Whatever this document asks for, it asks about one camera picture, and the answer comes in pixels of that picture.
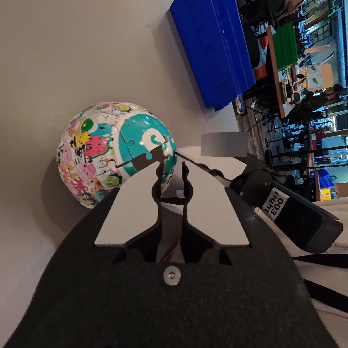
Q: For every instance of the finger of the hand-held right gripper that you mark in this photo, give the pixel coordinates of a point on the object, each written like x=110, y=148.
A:
x=228, y=166
x=174, y=188

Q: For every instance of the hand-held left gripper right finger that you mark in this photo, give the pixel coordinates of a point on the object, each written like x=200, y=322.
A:
x=214, y=214

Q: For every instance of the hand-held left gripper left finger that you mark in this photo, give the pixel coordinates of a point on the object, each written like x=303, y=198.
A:
x=127, y=214

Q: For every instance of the colourful cartoon puzzle ball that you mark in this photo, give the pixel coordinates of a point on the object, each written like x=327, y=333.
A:
x=89, y=152

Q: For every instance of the wooden table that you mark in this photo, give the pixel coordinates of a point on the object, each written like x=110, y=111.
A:
x=280, y=89

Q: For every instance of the orange stool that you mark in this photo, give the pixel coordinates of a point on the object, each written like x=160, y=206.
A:
x=260, y=72

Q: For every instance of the blue plastic bin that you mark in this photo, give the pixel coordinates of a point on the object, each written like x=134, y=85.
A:
x=214, y=54

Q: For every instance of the white box with green print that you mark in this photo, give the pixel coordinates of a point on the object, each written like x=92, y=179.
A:
x=314, y=77

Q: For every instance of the green plastic bin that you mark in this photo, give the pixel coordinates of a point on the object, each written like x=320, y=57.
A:
x=285, y=46

